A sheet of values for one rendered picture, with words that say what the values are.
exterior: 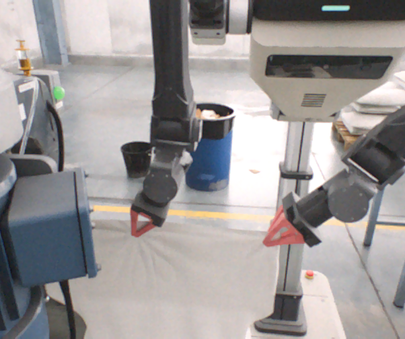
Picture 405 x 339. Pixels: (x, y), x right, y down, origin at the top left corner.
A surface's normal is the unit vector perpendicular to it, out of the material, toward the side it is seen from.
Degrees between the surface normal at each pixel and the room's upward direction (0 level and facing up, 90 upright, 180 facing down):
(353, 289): 0
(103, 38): 90
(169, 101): 107
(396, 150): 96
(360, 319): 0
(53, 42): 90
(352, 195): 77
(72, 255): 90
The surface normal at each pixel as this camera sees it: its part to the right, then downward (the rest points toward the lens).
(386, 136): -0.49, 0.45
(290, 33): -0.06, -0.44
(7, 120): 1.00, 0.01
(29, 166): -0.10, 0.41
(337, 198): -0.30, 0.18
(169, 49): -0.15, 0.66
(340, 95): -0.08, 0.90
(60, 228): 0.31, 0.40
